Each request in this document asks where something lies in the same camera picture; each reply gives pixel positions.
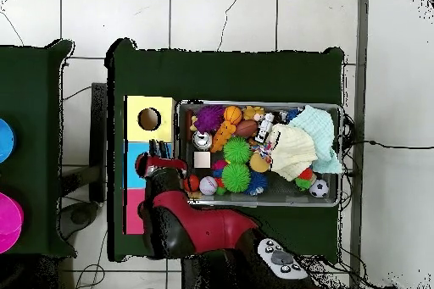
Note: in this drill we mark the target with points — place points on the cream knitted cloth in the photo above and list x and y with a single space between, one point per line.
292 151

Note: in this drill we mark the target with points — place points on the mint green knitted cloth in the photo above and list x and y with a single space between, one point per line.
315 126

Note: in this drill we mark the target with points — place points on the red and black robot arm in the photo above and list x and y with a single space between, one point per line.
210 228

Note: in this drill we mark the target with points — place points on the wooden box with three holes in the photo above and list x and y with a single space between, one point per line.
162 123

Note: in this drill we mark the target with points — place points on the shallow silver mesh bin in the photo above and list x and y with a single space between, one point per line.
288 201

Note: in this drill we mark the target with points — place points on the silver drink can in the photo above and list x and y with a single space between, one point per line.
202 140

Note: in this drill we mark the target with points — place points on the purple spiky ball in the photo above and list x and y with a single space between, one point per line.
210 118

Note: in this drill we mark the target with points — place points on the black upright panel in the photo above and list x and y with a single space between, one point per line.
99 126

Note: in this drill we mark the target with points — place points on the green puffer toy with eyes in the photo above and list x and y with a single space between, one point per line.
235 177

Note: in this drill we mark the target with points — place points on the orange toy basketball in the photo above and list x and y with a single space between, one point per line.
233 115

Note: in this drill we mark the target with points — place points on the brown toy football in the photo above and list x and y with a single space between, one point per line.
246 128

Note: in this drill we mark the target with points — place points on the grey plastic toy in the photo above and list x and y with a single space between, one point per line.
265 128

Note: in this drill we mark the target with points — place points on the blue round disc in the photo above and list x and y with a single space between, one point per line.
6 140

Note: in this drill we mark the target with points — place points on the black and white soccer ball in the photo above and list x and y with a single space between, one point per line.
319 188

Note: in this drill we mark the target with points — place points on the magenta round disc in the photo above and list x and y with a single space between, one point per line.
8 223

